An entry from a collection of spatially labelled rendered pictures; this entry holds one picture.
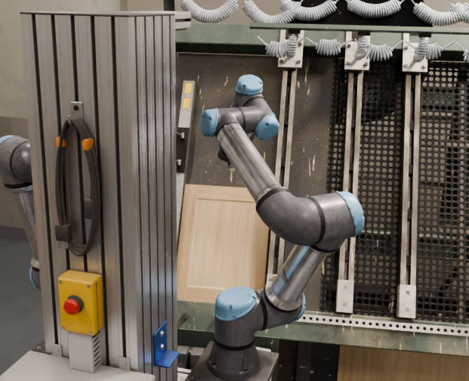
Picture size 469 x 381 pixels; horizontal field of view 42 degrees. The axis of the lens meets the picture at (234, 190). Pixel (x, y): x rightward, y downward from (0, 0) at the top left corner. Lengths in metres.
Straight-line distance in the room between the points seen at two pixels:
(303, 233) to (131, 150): 0.44
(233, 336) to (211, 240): 0.88
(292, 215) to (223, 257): 1.15
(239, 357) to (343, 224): 0.53
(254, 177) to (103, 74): 0.46
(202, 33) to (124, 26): 1.53
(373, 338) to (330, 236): 1.06
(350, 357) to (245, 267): 0.62
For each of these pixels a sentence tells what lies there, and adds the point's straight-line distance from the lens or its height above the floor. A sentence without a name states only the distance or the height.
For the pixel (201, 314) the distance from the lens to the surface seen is 2.52.
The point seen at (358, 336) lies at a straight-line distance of 2.49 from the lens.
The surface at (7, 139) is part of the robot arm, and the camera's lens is 1.89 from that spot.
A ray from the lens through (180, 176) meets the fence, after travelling 2.63.
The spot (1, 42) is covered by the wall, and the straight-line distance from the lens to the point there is 5.46.
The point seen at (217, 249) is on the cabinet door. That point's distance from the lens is 2.57.
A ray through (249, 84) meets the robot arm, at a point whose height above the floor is 1.83.
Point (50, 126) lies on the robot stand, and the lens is 1.39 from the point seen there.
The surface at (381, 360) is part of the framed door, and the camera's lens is 2.81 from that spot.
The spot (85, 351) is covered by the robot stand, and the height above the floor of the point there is 1.29.
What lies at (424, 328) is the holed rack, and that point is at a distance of 2.52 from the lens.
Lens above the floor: 2.06
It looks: 17 degrees down
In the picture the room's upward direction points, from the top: 1 degrees clockwise
